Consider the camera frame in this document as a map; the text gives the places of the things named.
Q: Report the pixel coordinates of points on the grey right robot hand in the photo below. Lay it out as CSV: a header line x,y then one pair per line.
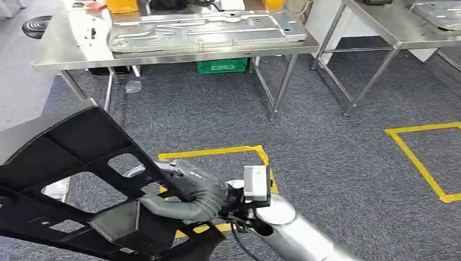
x,y
205,191

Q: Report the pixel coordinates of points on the black plastic frame part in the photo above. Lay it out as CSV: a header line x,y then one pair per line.
x,y
90,137

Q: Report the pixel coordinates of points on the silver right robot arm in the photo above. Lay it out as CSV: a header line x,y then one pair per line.
x,y
288,230

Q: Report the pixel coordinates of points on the yellow tape floor square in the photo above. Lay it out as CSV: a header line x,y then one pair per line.
x,y
216,150
415,162

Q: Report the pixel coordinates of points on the green plastic crate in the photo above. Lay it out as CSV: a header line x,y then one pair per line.
x,y
223,66

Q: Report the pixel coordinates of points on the clear plastic bag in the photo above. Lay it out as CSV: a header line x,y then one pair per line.
x,y
133,87

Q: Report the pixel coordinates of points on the silver floor socket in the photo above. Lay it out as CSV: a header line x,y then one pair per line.
x,y
57,189

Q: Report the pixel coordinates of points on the stamped grey metal panel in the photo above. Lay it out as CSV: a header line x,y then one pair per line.
x,y
443,14
201,32

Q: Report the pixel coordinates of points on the white box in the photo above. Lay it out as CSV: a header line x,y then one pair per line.
x,y
232,4

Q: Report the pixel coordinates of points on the black screwdriver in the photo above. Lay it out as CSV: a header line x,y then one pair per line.
x,y
93,33

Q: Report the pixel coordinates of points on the steel work table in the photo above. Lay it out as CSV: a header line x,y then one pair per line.
x,y
381,25
72,47

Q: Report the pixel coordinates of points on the small yellow container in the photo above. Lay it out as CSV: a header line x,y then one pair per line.
x,y
273,3

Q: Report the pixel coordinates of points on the white cabinet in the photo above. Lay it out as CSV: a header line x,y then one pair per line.
x,y
317,21

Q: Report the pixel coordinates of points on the large yellow container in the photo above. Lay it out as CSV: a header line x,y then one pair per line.
x,y
122,5

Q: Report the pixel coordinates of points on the small red item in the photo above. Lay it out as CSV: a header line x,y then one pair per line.
x,y
95,5

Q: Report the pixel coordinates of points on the black ribbed round disc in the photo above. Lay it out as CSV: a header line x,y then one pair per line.
x,y
36,27

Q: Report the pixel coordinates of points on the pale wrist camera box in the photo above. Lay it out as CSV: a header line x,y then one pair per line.
x,y
255,182

